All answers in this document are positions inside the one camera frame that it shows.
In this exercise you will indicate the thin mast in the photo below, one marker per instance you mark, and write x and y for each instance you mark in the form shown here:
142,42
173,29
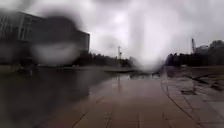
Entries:
119,53

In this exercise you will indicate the row of dark trees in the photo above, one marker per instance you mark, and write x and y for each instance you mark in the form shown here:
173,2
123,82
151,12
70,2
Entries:
100,60

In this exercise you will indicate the wet paved plaza ground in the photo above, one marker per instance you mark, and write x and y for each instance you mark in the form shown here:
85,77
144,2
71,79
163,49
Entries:
126,103

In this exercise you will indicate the tall tower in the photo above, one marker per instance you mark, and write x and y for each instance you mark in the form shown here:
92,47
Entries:
193,46

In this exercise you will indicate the dark clump of trees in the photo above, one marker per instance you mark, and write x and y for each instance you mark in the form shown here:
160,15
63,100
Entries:
200,58

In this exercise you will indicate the large grey building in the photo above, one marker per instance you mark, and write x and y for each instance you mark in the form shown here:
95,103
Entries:
20,30

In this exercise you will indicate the grey stone slab pavement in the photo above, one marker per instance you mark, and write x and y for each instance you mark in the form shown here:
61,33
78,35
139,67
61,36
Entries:
206,103

